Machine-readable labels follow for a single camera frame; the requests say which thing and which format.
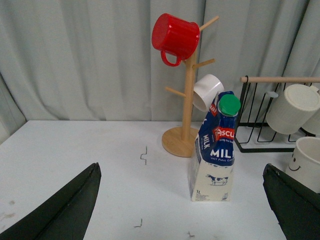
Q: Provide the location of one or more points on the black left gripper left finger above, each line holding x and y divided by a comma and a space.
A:
65, 215

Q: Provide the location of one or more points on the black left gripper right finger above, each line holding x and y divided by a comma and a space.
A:
296, 207

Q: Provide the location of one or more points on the smiley face cream mug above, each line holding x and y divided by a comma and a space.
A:
304, 165

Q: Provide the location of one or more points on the blue white milk carton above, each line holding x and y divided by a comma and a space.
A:
211, 170

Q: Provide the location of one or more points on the cream ribbed mug right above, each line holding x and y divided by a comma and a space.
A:
312, 123

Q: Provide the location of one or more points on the cream ribbed mug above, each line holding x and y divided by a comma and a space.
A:
293, 108
312, 123

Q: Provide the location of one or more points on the cream ribbed mug left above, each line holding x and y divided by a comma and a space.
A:
293, 108

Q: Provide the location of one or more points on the wooden mug tree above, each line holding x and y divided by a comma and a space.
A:
179, 140

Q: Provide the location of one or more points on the white glossy mug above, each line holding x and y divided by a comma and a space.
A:
205, 90

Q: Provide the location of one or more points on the red mug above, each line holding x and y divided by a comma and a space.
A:
175, 38

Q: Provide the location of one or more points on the black wire cup rack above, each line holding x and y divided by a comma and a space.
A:
253, 134

